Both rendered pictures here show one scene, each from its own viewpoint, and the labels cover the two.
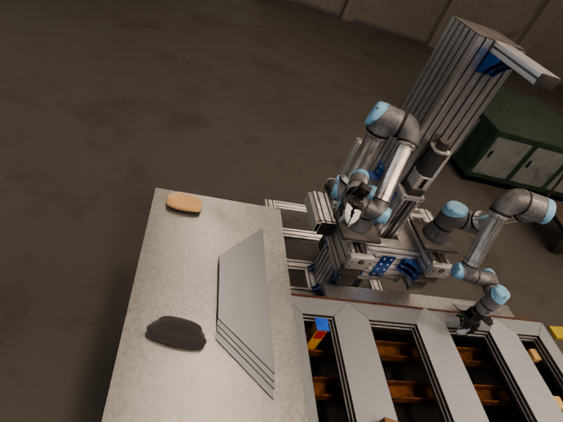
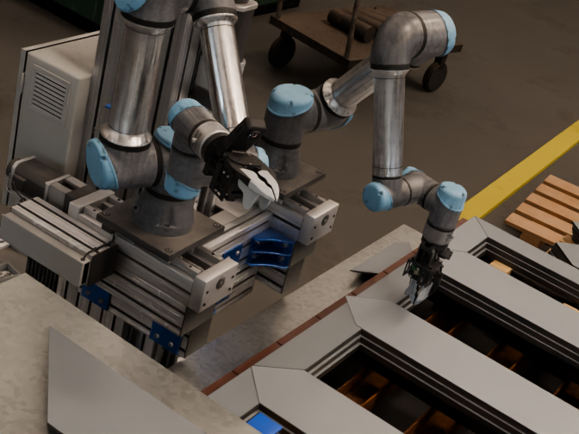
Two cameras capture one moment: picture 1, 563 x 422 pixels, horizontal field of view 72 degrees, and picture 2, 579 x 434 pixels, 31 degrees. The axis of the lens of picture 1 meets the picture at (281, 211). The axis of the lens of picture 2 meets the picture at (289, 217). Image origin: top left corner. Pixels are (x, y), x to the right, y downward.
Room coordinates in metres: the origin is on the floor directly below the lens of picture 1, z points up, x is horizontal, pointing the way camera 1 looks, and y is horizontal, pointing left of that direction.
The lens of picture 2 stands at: (-0.16, 0.85, 2.31)
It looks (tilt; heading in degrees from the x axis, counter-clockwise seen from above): 28 degrees down; 317
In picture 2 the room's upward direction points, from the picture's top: 16 degrees clockwise
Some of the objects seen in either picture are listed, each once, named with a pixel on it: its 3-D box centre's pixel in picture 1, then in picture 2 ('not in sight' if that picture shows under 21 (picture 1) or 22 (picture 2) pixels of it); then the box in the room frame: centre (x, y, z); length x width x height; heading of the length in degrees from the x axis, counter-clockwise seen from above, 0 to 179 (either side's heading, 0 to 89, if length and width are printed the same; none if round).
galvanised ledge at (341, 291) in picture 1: (426, 311); (326, 307); (1.63, -1.02, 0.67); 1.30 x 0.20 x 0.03; 110
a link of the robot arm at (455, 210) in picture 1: (452, 214); (289, 112); (1.83, -0.86, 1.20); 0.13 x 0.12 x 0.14; 96
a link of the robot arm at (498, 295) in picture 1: (495, 297); (446, 206); (1.36, -1.04, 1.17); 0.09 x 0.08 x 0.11; 6
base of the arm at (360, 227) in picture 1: (361, 218); (165, 201); (1.64, -0.40, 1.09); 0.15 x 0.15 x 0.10
